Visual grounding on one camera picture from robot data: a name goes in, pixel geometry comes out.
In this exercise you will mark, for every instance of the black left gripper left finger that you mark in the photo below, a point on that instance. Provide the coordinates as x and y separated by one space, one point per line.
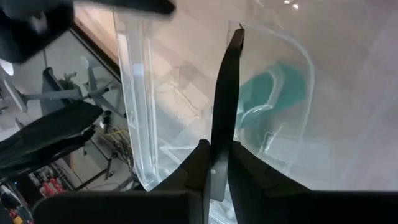
124 208

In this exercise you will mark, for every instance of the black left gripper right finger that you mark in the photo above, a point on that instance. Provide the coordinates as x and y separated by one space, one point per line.
311 208

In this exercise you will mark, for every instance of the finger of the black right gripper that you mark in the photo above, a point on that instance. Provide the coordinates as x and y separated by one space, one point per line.
133 5

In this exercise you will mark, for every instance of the clear plastic storage bin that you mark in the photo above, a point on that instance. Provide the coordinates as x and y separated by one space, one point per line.
342 93

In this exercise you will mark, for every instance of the green elastic bandage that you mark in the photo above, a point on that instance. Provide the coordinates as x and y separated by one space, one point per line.
289 90

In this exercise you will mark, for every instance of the grey black office chair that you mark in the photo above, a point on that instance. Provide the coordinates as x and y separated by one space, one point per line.
46 137

